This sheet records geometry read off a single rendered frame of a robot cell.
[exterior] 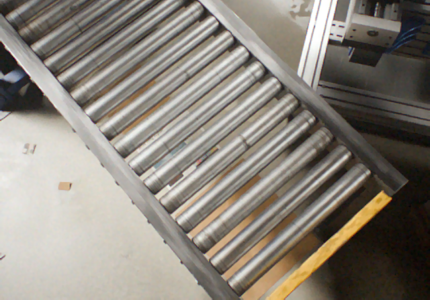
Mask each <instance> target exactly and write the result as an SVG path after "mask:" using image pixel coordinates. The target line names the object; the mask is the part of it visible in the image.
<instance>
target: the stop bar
mask: <svg viewBox="0 0 430 300"><path fill-rule="evenodd" d="M391 200H392V198H391V197H390V196H389V195H388V194H387V193H386V192H385V191H384V190H383V191H381V193H379V194H378V195H377V196H376V197H375V198H374V199H373V200H372V201H371V202H369V203H368V204H367V205H366V206H365V207H364V208H363V209H362V210H361V211H359V212H358V213H357V214H356V215H355V216H354V217H353V218H352V219H350V220H349V221H348V222H347V223H346V224H345V225H344V226H343V227H342V228H340V230H338V232H336V234H334V235H333V236H332V237H331V238H330V239H329V240H328V241H327V242H326V243H324V244H323V245H322V246H321V247H320V248H319V249H318V250H317V251H316V252H315V253H313V255H311V257H309V259H307V260H306V261H305V262H304V263H303V265H301V267H299V268H298V269H296V270H295V271H294V272H293V273H292V274H291V275H290V276H289V277H288V278H287V279H286V280H285V281H284V282H283V283H282V284H281V285H279V286H278V287H277V288H276V289H275V290H274V291H273V292H272V293H270V294H269V295H268V296H267V297H266V298H265V299H264V300H284V299H285V298H286V297H288V296H289V295H290V294H291V293H292V292H294V291H295V290H296V289H297V288H298V287H299V286H300V285H301V284H302V283H303V282H304V281H305V280H306V279H307V278H308V277H309V276H310V275H311V274H312V273H313V272H315V271H316V270H317V269H318V268H319V267H320V266H321V265H322V264H323V263H325V262H326V261H327V260H328V259H329V258H330V257H331V256H332V255H333V254H334V253H335V252H336V251H337V250H338V249H339V248H340V247H341V246H342V245H343V244H344V243H345V242H346V241H347V240H348V239H349V238H350V237H351V236H352V235H353V234H356V233H357V232H358V231H359V230H360V229H361V228H362V227H363V226H364V225H365V224H366V223H367V222H368V221H369V220H370V219H373V218H374V217H375V215H376V214H377V213H378V212H379V211H380V210H381V209H382V208H383V207H384V206H385V205H387V204H388V203H389V202H390V201H391Z"/></svg>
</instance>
